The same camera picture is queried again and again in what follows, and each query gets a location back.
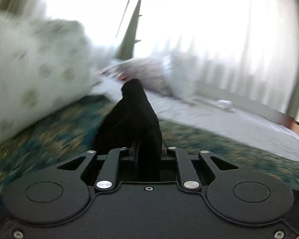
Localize floral patterned pillow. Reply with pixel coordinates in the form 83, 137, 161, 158
96, 58, 175, 97

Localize black pants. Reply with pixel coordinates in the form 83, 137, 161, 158
91, 79, 162, 181

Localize white bed sheet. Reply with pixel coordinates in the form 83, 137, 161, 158
91, 78, 299, 165

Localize wooden bed frame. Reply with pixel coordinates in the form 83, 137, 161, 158
196, 81, 299, 128

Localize large white floral pillow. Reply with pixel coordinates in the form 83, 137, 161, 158
0, 13, 98, 145

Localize green curtain left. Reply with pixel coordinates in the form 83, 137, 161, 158
114, 0, 142, 60

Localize teal paisley bedspread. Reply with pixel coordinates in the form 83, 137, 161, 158
0, 96, 299, 224

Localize small white cloth bundle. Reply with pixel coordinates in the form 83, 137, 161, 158
216, 100, 235, 112

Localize white sheer curtain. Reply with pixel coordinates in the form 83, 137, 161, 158
133, 0, 299, 112

